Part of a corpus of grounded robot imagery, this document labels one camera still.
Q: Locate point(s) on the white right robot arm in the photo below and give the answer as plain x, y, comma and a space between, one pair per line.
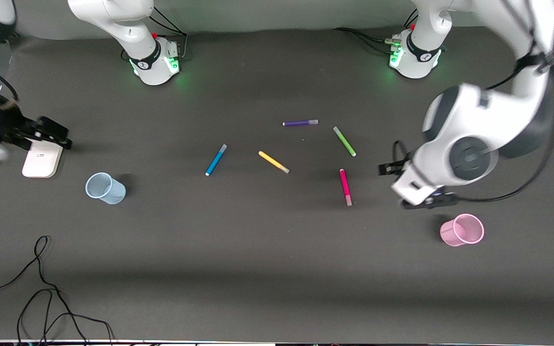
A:
128, 29

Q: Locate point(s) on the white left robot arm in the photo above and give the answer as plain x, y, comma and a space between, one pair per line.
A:
479, 120

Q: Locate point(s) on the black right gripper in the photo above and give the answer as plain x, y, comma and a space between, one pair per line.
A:
4, 123

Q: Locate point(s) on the white stand with flat base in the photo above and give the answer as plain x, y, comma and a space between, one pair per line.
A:
41, 161

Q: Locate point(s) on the light blue mesh cup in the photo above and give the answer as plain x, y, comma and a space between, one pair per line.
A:
106, 190

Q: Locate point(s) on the dark grey table cloth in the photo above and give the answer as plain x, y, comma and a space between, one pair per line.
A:
277, 250

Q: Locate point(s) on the yellow marker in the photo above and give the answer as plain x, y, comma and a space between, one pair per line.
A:
273, 162

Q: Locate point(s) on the blue marker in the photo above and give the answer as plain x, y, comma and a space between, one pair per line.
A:
216, 159

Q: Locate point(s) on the pink mesh cup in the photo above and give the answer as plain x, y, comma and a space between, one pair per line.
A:
459, 231

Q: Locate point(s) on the purple marker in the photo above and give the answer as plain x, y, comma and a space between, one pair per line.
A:
300, 123

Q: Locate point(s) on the pink marker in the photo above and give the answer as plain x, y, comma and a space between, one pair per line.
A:
345, 186

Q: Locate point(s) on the green marker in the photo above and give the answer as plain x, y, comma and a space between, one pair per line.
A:
344, 141

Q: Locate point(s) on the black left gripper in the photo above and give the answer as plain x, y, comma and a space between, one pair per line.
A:
394, 167

